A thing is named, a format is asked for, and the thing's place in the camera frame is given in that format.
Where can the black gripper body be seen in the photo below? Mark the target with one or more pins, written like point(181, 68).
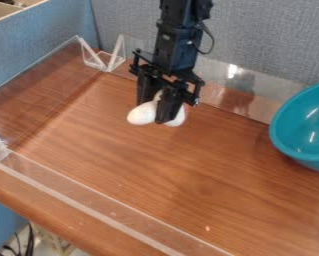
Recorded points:
point(182, 78)

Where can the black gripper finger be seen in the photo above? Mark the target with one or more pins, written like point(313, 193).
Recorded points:
point(170, 111)
point(149, 87)

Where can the white plush mushroom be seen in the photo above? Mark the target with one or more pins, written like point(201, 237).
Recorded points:
point(144, 114)

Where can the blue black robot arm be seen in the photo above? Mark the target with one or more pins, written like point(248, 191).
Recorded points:
point(169, 86)

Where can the blue plastic bowl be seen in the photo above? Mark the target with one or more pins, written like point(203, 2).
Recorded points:
point(295, 128)

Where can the clear acrylic back barrier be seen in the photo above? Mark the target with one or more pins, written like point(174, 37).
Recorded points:
point(245, 92)

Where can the clear acrylic barrier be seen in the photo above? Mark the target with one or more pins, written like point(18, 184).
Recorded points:
point(245, 92)
point(36, 95)
point(141, 226)

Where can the clear acrylic left barrier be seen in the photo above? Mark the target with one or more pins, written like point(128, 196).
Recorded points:
point(36, 95)

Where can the blue partition with wooden top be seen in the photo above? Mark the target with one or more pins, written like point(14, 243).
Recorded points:
point(33, 32)

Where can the clear acrylic front barrier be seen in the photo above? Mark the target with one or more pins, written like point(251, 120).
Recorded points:
point(141, 226)

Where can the clear acrylic corner bracket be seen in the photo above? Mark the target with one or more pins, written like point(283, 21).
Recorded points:
point(101, 60)

